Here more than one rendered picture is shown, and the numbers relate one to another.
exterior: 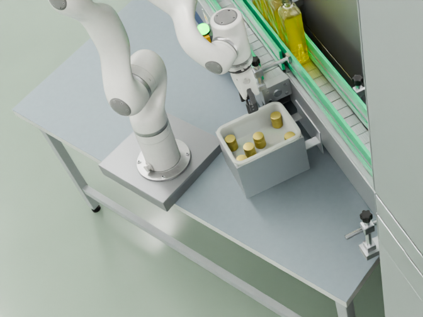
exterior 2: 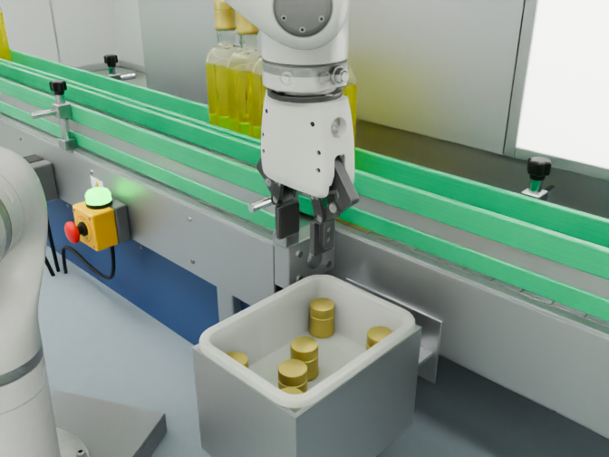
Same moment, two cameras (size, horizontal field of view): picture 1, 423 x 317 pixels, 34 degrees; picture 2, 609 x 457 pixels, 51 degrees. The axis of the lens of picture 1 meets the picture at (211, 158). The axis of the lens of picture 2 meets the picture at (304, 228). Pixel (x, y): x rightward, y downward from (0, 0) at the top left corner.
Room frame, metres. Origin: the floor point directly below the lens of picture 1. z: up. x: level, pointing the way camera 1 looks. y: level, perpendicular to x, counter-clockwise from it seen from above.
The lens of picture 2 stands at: (0.92, 0.24, 1.44)
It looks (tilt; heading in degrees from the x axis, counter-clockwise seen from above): 26 degrees down; 321
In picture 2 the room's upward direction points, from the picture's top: straight up
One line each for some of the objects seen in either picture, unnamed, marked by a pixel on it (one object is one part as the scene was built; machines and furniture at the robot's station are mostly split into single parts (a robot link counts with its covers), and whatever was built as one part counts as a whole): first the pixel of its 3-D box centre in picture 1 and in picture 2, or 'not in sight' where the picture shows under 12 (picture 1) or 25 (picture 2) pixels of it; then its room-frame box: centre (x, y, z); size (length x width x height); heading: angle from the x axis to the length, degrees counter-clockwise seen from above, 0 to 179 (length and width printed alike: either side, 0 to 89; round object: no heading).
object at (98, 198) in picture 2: (203, 29); (98, 196); (1.95, -0.13, 1.01); 0.05 x 0.05 x 0.03
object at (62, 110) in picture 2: not in sight; (51, 119); (2.12, -0.13, 1.11); 0.07 x 0.04 x 0.13; 97
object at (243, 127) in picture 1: (260, 140); (309, 356); (1.40, -0.16, 0.97); 0.22 x 0.17 x 0.09; 97
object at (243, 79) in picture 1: (241, 75); (304, 134); (1.41, -0.16, 1.25); 0.10 x 0.07 x 0.11; 5
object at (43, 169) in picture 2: not in sight; (28, 181); (2.22, -0.09, 0.96); 0.08 x 0.08 x 0.08; 7
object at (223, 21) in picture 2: not in sight; (225, 14); (1.83, -0.34, 1.31); 0.04 x 0.04 x 0.04
